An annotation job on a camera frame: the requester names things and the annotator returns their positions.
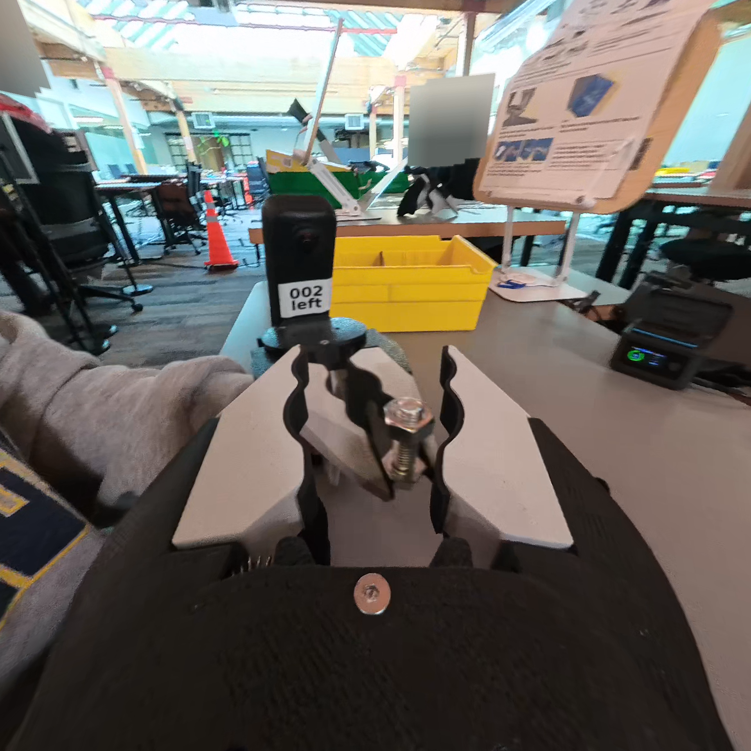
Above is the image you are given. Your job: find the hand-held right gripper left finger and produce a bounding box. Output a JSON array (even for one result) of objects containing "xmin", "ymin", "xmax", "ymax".
[{"xmin": 172, "ymin": 346, "xmax": 331, "ymax": 565}]

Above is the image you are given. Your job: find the dark desk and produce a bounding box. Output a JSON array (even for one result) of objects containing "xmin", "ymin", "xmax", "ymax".
[{"xmin": 94, "ymin": 179, "xmax": 177, "ymax": 262}]

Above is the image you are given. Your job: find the orange traffic cone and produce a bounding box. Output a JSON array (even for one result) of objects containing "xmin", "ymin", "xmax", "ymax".
[{"xmin": 202, "ymin": 189, "xmax": 241, "ymax": 272}]

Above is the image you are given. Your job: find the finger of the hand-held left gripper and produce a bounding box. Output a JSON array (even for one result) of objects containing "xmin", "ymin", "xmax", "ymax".
[
  {"xmin": 299, "ymin": 368, "xmax": 397, "ymax": 502},
  {"xmin": 358, "ymin": 346, "xmax": 440, "ymax": 474}
]

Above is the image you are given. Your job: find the black power bank with display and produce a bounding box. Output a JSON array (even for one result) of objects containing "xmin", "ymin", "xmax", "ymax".
[{"xmin": 609, "ymin": 324, "xmax": 703, "ymax": 392}]

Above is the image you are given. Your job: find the black cable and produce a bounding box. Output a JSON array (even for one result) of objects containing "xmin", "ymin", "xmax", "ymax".
[{"xmin": 692, "ymin": 375, "xmax": 751, "ymax": 407}]

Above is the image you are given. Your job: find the steel hex bolt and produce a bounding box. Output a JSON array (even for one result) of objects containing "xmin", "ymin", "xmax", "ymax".
[{"xmin": 381, "ymin": 397, "xmax": 436, "ymax": 492}]

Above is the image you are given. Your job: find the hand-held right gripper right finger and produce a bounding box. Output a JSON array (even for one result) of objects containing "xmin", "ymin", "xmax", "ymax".
[{"xmin": 430, "ymin": 346, "xmax": 574, "ymax": 565}]

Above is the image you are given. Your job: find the dark grey device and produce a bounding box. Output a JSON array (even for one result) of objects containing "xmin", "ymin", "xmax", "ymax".
[{"xmin": 623, "ymin": 271, "xmax": 751, "ymax": 376}]

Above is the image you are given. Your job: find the wooden desk with black legs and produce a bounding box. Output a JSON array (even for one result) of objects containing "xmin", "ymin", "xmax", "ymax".
[{"xmin": 595, "ymin": 187, "xmax": 751, "ymax": 289}]

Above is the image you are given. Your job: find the wooden instruction board on stand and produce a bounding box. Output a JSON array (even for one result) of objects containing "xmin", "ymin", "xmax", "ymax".
[{"xmin": 472, "ymin": 0, "xmax": 724, "ymax": 304}]

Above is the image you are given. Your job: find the person's left forearm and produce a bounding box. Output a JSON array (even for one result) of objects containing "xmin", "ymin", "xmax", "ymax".
[{"xmin": 0, "ymin": 310, "xmax": 256, "ymax": 523}]

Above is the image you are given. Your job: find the black office chair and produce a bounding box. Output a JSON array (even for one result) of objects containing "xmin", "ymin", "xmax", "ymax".
[
  {"xmin": 660, "ymin": 237, "xmax": 751, "ymax": 284},
  {"xmin": 9, "ymin": 120, "xmax": 146, "ymax": 314},
  {"xmin": 154, "ymin": 181, "xmax": 207, "ymax": 254}
]

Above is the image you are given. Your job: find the yellow plastic bin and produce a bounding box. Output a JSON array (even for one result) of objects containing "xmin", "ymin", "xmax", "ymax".
[{"xmin": 327, "ymin": 235, "xmax": 498, "ymax": 333}]

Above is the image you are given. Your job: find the tilted board on white stand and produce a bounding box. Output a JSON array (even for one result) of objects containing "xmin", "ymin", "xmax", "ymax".
[{"xmin": 293, "ymin": 16, "xmax": 383, "ymax": 223}]

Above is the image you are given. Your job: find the steel hex nut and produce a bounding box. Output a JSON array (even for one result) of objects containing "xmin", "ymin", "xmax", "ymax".
[{"xmin": 387, "ymin": 459, "xmax": 428, "ymax": 491}]

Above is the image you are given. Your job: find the person's grey printed sweatshirt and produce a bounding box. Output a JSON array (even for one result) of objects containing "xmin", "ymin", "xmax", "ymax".
[{"xmin": 0, "ymin": 428, "xmax": 109, "ymax": 681}]

